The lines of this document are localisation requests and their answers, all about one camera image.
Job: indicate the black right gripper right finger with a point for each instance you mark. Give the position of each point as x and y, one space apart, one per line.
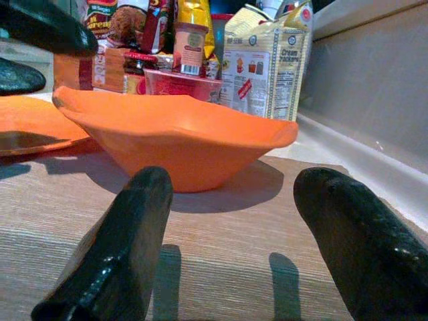
361 247

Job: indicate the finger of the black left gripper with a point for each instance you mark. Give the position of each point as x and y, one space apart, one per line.
16 78
43 28

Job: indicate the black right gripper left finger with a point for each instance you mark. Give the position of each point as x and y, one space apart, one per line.
127 240

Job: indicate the orange plate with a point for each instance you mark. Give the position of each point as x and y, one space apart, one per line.
30 115

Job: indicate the cereal pack with brown print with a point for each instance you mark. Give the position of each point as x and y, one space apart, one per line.
113 20

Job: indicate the orange cardboard box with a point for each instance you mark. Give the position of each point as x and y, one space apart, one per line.
108 70

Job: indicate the beige woven placemat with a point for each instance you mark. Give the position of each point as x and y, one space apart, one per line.
220 254

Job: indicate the dark jar with red lid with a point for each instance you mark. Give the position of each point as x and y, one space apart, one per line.
138 63

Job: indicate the orange bowl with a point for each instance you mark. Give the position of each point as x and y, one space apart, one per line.
180 147

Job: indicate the red snack packet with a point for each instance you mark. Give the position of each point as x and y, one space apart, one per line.
156 26

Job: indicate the orange labelled spice jar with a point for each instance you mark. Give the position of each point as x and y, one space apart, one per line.
189 47

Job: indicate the red plastic tub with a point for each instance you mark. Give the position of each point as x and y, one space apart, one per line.
180 85

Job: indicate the yellow snack bag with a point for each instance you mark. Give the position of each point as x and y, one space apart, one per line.
194 11

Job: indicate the clear container with red lid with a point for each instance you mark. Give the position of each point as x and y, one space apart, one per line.
219 33

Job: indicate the yellow cream crackers bag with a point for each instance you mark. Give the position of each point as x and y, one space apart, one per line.
267 70

